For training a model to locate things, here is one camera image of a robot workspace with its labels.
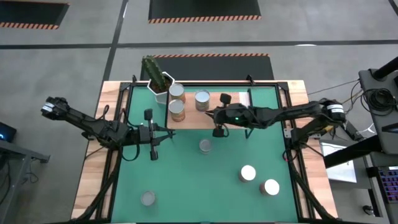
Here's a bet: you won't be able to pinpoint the yellow plug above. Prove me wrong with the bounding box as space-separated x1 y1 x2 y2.
317 113 338 133

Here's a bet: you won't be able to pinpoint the black monitor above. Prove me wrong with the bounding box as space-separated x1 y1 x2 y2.
0 121 18 144

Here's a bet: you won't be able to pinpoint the grey equipment cart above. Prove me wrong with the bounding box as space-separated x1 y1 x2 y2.
357 55 398 156

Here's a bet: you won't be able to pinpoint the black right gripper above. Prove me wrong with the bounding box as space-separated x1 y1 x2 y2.
204 92 251 139

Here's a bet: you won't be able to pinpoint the black metal table frame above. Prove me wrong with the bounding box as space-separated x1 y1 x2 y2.
70 74 338 224

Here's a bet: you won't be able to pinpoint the wooden shelf black metal frame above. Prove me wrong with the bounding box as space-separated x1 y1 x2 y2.
164 88 256 139

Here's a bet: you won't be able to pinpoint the grey desk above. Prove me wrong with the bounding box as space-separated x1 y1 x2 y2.
0 139 51 224

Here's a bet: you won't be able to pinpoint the white hexagonal plant pot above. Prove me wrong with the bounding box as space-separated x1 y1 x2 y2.
146 71 175 105

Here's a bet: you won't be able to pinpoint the coiled black cable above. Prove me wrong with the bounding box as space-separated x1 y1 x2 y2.
362 88 398 113

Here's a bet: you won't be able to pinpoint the black metal bar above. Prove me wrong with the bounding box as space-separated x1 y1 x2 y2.
323 134 384 169

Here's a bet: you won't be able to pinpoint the white paper sheet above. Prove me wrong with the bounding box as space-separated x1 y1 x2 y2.
319 140 358 184

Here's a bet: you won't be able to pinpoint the black floor mat orange stripes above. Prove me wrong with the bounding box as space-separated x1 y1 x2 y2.
147 0 262 25
140 52 275 82
0 0 71 31

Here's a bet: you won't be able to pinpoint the keyboard with lit keys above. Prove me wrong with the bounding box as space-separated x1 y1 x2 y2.
377 166 398 205

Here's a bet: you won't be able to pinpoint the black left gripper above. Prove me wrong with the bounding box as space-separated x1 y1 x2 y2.
129 108 177 162

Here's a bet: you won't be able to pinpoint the white-topped can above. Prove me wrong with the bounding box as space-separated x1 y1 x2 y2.
259 178 280 197

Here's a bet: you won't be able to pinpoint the black computer mouse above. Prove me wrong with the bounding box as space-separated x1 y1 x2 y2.
362 204 376 217

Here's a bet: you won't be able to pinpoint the yellow-green peas can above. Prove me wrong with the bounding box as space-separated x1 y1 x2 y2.
238 164 257 184

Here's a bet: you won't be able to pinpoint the orange corn can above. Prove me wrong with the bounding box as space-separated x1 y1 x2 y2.
169 82 187 103
194 89 211 112
168 98 187 123

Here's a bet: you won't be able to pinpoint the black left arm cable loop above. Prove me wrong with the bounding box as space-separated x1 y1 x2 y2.
120 144 140 162

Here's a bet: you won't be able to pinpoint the grey-topped can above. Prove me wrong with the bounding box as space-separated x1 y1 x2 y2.
139 190 157 207

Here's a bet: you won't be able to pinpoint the black power strip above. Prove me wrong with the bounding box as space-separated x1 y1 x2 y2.
337 119 361 141

